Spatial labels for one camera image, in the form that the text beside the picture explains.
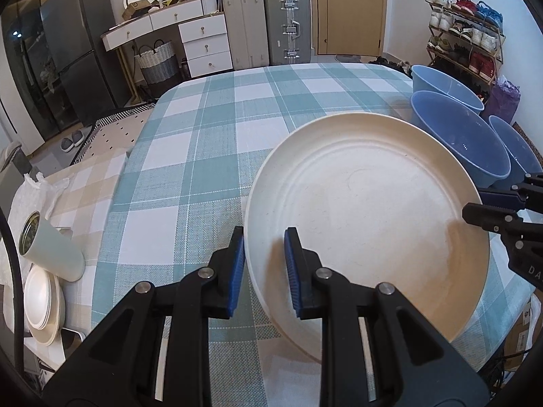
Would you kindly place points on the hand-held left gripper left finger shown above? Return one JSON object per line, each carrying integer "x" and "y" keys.
{"x": 235, "y": 280}

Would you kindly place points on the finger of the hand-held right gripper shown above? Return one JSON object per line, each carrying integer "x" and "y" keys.
{"x": 488, "y": 216}
{"x": 500, "y": 198}

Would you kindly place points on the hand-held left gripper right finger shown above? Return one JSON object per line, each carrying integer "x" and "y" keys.
{"x": 292, "y": 280}

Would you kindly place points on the blue bowl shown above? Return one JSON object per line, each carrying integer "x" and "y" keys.
{"x": 445, "y": 84}
{"x": 462, "y": 135}
{"x": 515, "y": 148}

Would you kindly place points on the cream plate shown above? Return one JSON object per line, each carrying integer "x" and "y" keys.
{"x": 365, "y": 203}

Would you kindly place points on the stack of white plates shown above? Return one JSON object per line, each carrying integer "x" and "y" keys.
{"x": 57, "y": 326}

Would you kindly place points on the brown doormat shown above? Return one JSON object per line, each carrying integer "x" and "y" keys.
{"x": 521, "y": 133}

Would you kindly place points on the purple bag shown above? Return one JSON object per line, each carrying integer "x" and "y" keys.
{"x": 502, "y": 101}

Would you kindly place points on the beige checked cloth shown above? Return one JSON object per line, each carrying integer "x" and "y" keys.
{"x": 85, "y": 203}

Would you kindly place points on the pile of floor shoes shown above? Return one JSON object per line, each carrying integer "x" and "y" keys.
{"x": 390, "y": 64}

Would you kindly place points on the rows of shoes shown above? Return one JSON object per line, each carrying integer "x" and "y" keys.
{"x": 466, "y": 25}

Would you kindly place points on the white cylindrical cup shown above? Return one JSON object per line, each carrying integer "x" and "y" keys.
{"x": 55, "y": 250}

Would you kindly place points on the dotted beige rug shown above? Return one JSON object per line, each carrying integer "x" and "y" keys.
{"x": 114, "y": 135}

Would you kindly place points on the small white plate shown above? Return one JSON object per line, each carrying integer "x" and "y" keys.
{"x": 38, "y": 296}

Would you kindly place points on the grey floor mat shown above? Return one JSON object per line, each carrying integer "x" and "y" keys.
{"x": 348, "y": 56}

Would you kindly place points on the grey slipper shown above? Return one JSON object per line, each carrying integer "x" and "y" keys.
{"x": 78, "y": 137}
{"x": 67, "y": 144}

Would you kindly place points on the dark bottle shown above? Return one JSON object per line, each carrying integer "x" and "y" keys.
{"x": 186, "y": 70}

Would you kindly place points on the woven laundry basket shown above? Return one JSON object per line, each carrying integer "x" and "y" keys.
{"x": 157, "y": 65}

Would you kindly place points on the beige door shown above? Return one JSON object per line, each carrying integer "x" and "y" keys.
{"x": 352, "y": 12}

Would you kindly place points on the white dressing table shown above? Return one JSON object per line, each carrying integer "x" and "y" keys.
{"x": 203, "y": 42}

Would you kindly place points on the grey bin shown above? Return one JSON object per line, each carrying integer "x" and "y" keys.
{"x": 21, "y": 165}

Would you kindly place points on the silver suitcase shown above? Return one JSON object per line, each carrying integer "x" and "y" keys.
{"x": 288, "y": 29}

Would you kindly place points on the beige suitcase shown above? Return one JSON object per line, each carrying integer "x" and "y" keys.
{"x": 246, "y": 29}

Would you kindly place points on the dark grey fridge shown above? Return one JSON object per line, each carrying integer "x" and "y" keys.
{"x": 80, "y": 42}

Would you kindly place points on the open cardboard box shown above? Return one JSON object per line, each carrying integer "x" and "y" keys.
{"x": 135, "y": 9}

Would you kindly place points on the dark glass cabinet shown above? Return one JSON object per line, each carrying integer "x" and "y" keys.
{"x": 25, "y": 72}

